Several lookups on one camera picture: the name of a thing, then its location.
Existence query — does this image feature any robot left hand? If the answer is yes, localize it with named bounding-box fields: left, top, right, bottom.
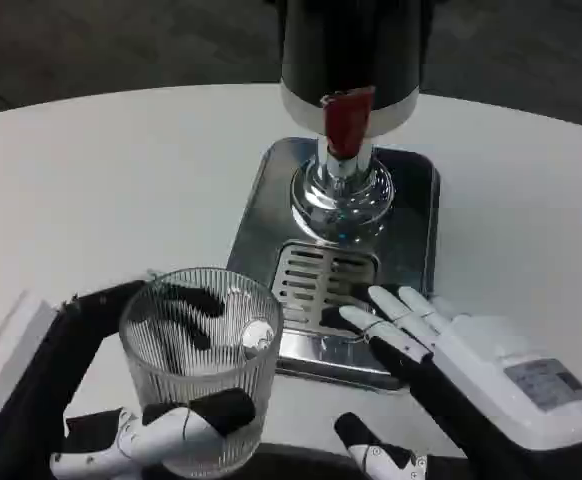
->
left=0, top=278, right=258, bottom=480

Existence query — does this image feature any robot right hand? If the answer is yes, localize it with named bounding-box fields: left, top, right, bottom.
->
left=319, top=283, right=582, bottom=480

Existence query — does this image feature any clear ribbed glass cup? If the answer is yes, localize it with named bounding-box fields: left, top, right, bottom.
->
left=117, top=266, right=286, bottom=479

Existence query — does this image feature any steel drip tray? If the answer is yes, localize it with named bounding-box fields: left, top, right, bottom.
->
left=224, top=136, right=443, bottom=394

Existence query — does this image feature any slotted steel drip grid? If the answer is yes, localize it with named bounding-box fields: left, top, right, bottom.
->
left=269, top=240, right=381, bottom=335

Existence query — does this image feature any black drink dispenser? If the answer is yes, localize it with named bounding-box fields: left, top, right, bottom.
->
left=276, top=0, right=426, bottom=247

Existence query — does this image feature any red tap handle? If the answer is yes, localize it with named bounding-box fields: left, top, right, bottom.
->
left=322, top=86, right=376, bottom=157

